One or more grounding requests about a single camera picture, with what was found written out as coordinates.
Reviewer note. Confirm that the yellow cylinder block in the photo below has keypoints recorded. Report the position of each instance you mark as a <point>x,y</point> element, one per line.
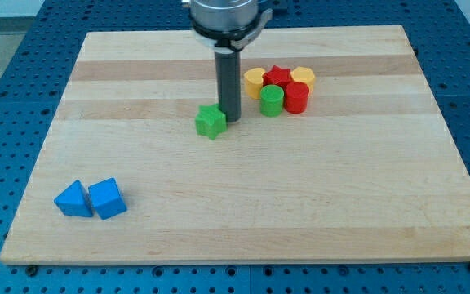
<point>253,82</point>

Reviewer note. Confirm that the red cylinder block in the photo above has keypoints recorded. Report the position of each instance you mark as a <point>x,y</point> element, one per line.
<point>296,97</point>

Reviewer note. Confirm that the green star block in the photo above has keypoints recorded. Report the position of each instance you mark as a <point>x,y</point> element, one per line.
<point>210,121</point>

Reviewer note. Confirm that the blue cube block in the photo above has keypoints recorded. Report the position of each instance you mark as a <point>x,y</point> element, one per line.
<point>106,198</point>

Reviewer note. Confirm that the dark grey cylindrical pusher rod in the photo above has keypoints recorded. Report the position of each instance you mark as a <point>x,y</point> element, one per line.
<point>227,69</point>

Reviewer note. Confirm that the green cylinder block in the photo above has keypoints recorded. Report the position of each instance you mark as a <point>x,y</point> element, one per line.
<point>271,100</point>

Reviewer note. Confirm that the yellow hexagon block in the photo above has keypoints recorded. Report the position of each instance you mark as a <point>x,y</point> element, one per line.
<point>305,75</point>

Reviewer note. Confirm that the wooden board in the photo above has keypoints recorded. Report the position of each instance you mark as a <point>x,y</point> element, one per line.
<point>369,173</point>

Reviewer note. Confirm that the blue triangle block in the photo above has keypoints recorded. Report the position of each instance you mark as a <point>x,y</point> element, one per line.
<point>73,201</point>

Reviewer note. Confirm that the red star block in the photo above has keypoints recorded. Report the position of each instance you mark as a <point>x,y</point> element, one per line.
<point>277,76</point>

